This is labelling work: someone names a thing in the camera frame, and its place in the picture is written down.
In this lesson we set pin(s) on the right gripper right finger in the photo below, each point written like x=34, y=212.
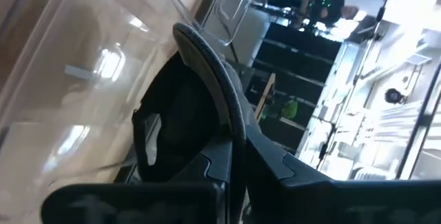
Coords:
x=310, y=203

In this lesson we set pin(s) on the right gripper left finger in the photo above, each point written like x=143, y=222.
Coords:
x=138, y=203

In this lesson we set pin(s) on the dark grey cap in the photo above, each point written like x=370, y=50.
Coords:
x=206, y=72

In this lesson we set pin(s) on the small green object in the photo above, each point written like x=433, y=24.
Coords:
x=289, y=109

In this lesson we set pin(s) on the black shelving unit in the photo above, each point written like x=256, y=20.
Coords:
x=296, y=69

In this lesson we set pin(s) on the clear plastic bin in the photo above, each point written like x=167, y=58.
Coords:
x=86, y=62

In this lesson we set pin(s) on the person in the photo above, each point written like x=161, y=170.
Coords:
x=330, y=3

